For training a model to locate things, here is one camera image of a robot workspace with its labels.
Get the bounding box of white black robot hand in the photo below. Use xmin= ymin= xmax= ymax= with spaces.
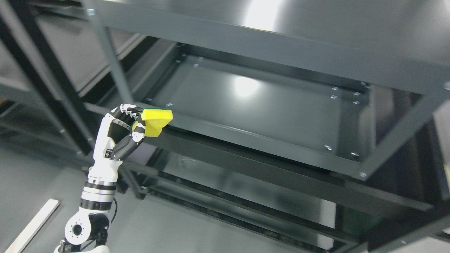
xmin=88 ymin=104 xmax=146 ymax=186

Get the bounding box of green yellow sponge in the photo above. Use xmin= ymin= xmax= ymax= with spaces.
xmin=132 ymin=108 xmax=173 ymax=137

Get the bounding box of dark metal shelf rack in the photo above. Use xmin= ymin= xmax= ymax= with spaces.
xmin=0 ymin=0 xmax=450 ymax=253

